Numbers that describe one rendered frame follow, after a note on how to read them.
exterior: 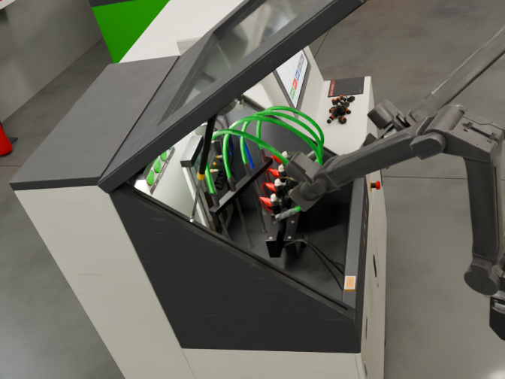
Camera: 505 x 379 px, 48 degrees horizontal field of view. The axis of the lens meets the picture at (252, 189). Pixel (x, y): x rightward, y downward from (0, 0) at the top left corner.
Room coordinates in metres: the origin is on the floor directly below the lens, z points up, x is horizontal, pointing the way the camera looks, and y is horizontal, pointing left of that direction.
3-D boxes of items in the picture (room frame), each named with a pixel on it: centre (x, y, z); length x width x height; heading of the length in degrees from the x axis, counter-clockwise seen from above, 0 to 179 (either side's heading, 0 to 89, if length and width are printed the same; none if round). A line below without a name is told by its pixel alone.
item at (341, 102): (2.11, -0.46, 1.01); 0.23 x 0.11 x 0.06; 159
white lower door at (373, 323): (1.38, -0.30, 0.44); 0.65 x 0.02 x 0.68; 159
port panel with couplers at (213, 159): (1.79, 0.10, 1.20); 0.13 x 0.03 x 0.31; 159
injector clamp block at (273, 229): (1.58, -0.10, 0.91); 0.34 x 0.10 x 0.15; 159
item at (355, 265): (1.38, -0.28, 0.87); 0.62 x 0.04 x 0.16; 159
